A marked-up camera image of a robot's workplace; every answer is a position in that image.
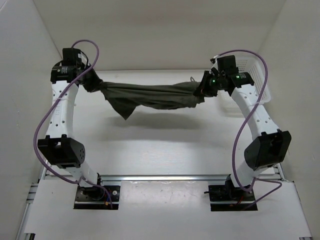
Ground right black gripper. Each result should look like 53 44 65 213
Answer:
194 70 225 98

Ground olive green shorts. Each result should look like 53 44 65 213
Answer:
99 76 206 121

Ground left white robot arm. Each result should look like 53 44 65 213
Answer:
33 60 107 201

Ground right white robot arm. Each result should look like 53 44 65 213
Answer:
193 68 292 201

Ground white perforated plastic basket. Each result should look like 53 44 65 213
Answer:
217 56 265 118

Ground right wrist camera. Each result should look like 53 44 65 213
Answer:
210 55 239 76

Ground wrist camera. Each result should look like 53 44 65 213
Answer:
210 55 239 76
61 47 86 68

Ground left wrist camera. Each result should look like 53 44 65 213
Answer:
61 47 86 68

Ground front aluminium rail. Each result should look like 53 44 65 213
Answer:
101 174 227 182

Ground aluminium rail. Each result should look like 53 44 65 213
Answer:
16 170 65 240
101 174 227 182
274 163 287 182

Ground right aluminium rail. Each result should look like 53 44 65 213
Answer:
274 163 287 182

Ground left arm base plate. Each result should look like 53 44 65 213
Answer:
73 185 121 211

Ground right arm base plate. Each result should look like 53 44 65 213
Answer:
204 185 258 212

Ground left aluminium rail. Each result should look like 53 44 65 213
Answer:
16 170 65 240

